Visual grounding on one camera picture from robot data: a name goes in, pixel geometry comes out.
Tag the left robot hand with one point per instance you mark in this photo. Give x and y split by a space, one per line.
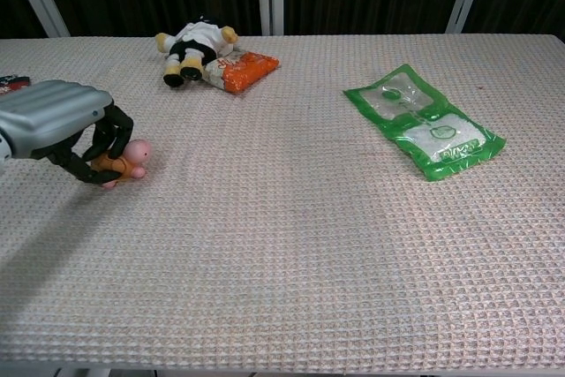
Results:
62 125

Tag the pink orange turtle toy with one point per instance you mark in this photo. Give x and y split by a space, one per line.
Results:
128 160

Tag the red blue snack packet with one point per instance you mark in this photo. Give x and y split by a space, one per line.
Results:
13 81

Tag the plush doll white shirt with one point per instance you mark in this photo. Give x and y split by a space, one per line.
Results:
194 48

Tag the orange white snack packet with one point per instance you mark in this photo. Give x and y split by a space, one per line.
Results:
245 69

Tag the beige waffle table cloth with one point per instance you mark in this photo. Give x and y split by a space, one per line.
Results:
282 218

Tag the green clear plastic bag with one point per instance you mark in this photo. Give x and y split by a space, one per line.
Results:
424 123

